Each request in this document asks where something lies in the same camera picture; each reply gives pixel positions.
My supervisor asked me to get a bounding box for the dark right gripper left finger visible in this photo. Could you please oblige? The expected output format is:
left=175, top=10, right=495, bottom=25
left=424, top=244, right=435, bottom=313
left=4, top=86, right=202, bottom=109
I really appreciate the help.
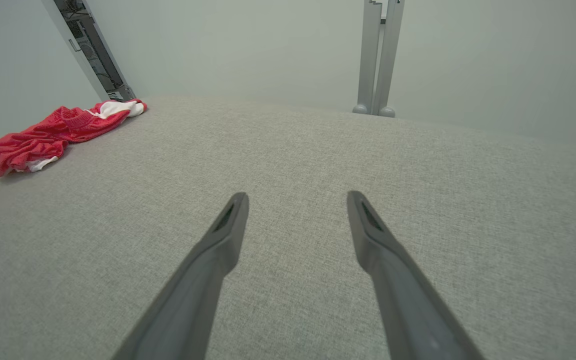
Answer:
left=110, top=191, right=250, bottom=360

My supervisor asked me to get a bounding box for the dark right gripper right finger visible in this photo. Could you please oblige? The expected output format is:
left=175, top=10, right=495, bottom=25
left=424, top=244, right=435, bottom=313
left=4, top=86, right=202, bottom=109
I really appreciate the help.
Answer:
left=346, top=190, right=486, bottom=360

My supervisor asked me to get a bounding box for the crumpled red and white garment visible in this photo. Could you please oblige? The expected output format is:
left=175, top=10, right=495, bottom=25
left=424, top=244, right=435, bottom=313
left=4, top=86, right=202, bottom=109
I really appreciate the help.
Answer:
left=0, top=98, right=148, bottom=178

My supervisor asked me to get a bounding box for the grey metal post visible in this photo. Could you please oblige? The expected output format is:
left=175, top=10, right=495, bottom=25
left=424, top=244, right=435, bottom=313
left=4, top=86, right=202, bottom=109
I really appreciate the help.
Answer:
left=352, top=0, right=405, bottom=118

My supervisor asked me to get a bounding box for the slanted metal frame rail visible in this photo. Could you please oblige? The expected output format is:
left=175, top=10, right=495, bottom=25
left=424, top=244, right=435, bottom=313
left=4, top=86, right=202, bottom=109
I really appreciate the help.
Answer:
left=42, top=0, right=136, bottom=102

